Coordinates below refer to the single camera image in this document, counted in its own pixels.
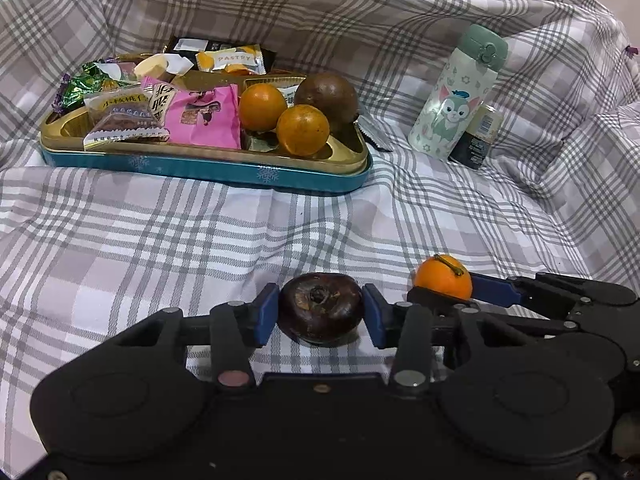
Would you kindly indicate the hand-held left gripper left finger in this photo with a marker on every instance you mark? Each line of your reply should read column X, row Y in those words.
column 267, row 315

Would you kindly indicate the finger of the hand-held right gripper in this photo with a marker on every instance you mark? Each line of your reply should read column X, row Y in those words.
column 492, row 289
column 430, row 299

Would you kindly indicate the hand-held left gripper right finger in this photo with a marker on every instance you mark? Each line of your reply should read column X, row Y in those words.
column 375, row 315

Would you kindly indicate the orange tangerine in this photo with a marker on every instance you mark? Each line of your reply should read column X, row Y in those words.
column 442, row 280

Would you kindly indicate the dark brown passion fruit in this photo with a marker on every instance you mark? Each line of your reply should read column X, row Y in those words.
column 320, row 307

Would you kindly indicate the grey plaid cloth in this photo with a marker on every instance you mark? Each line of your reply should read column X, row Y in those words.
column 150, row 235

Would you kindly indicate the dark drink can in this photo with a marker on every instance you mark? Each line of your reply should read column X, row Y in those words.
column 475, row 145

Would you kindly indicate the teal and gold tin tray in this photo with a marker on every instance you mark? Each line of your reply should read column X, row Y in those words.
column 200, row 172

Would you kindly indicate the silver foil packet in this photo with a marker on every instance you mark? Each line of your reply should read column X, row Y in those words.
column 372, row 135

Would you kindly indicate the small orange kumquat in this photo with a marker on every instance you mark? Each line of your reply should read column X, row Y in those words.
column 302, row 130
column 262, row 107

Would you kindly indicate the mint cartoon water bottle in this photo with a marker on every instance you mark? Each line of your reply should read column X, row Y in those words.
column 450, row 100

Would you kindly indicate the pink snack packet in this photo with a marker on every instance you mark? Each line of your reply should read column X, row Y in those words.
column 205, row 115

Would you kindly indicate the brown round passion fruit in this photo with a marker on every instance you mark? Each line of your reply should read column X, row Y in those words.
column 327, row 97

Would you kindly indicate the clear brown cake packet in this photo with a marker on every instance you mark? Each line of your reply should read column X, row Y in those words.
column 125, row 120

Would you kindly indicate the white black printed packet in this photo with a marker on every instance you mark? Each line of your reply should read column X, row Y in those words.
column 160, row 97

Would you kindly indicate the yellow pastry packet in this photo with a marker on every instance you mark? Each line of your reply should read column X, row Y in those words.
column 230, row 60

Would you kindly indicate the small purple tag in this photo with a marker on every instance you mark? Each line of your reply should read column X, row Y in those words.
column 631, row 51

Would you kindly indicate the yellow white candy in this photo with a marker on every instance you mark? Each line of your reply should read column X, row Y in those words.
column 160, row 65

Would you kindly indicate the black snack packet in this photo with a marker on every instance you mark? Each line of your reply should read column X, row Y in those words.
column 182, row 45

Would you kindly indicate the green candy wrapper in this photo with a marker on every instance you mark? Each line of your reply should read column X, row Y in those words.
column 90, row 82

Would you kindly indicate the purple candy wrapper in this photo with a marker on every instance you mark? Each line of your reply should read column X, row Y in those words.
column 62, row 95

